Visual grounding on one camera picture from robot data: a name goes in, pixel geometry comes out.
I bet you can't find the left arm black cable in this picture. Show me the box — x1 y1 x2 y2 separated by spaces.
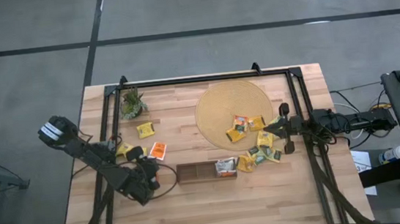
141 157 182 202

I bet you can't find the yellow cable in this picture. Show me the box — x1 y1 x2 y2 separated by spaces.
368 102 394 113

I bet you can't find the black chair armrest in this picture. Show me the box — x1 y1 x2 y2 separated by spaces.
357 156 400 189

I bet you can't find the black aluminium table frame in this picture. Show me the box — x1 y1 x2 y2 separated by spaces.
45 59 381 224

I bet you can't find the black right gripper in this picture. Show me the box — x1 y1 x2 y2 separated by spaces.
261 101 306 157

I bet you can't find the round woven straw placemat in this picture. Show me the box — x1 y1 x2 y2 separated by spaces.
191 77 278 155

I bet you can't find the white paper sheet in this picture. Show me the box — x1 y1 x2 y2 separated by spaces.
349 149 379 198

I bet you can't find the thin black cable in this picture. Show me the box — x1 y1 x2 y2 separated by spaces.
328 80 383 95

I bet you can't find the dark wooden divided tray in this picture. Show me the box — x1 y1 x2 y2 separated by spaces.
175 158 239 185

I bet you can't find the white plastic bottle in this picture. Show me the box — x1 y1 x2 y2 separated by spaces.
377 144 400 165

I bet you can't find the small potted succulent plant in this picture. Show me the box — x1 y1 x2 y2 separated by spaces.
118 86 150 121

